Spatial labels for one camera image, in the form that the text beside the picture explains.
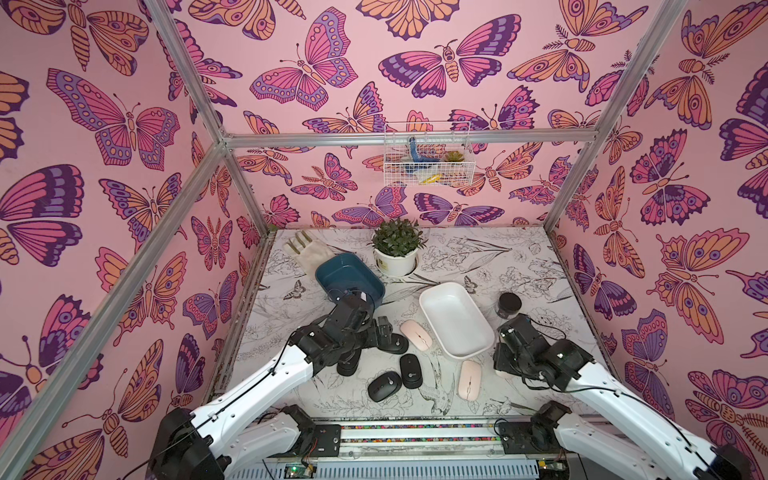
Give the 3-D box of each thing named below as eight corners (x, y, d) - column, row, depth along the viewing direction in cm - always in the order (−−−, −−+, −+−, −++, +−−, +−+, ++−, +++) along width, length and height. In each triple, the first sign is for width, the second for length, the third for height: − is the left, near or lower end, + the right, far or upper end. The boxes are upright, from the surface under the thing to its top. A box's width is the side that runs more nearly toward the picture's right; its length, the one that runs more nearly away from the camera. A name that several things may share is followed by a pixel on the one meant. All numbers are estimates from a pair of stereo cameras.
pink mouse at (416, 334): (396, 330, 95) (396, 327, 93) (408, 318, 97) (408, 315, 96) (424, 354, 90) (424, 351, 88) (435, 341, 92) (436, 338, 91)
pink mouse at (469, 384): (457, 398, 82) (458, 395, 80) (460, 360, 89) (461, 357, 87) (478, 403, 81) (480, 400, 79) (479, 365, 88) (481, 362, 86)
